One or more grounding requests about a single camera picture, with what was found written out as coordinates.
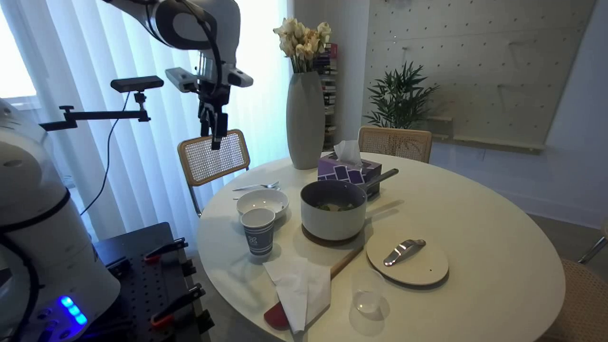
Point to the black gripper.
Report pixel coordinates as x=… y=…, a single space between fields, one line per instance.
x=213 y=98

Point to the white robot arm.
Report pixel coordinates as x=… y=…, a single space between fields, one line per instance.
x=38 y=210

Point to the white bowl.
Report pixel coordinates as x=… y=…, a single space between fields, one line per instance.
x=261 y=202

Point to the dark round pot trivet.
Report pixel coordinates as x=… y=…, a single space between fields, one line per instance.
x=335 y=242

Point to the cane back wooden chair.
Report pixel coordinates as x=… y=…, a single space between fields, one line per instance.
x=395 y=143
x=213 y=156

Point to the white sheer curtain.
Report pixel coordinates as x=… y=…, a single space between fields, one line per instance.
x=268 y=115

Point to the silver fork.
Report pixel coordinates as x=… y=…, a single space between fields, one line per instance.
x=245 y=189

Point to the silver spoon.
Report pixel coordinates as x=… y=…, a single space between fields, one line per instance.
x=268 y=185

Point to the tall ribbed grey vase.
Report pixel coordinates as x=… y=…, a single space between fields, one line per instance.
x=304 y=120

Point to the blue and white paper cup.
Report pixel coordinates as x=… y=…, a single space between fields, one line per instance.
x=259 y=236

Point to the narrow bookshelf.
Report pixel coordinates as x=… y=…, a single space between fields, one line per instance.
x=329 y=101

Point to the cream flower bouquet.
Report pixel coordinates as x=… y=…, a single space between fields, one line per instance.
x=302 y=39

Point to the white tissue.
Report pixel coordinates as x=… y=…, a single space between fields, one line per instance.
x=348 y=153

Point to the purple tissue box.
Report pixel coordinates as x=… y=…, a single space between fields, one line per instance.
x=344 y=172

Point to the pile of rice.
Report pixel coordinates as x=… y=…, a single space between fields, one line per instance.
x=335 y=206

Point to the black perforated work table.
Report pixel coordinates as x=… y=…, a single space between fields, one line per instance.
x=143 y=286

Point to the white paper napkin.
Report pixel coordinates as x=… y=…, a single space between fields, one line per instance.
x=297 y=288

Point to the green potted plant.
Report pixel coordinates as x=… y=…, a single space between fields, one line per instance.
x=399 y=96

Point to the silver knife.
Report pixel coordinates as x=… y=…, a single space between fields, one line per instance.
x=403 y=251

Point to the clear drinking glass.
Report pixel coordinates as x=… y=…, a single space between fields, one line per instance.
x=369 y=310

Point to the white plate with utensil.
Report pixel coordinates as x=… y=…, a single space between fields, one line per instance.
x=411 y=269

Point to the beige pegboard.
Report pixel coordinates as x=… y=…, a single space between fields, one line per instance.
x=481 y=58

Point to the wooden pegboard shelf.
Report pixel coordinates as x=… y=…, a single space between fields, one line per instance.
x=494 y=143

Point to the tan upholstered chair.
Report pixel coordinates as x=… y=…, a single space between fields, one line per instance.
x=576 y=305

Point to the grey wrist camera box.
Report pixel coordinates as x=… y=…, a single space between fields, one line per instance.
x=183 y=79

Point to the black external camera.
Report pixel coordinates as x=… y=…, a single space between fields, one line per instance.
x=135 y=84

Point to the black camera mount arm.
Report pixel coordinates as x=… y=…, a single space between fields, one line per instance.
x=95 y=117

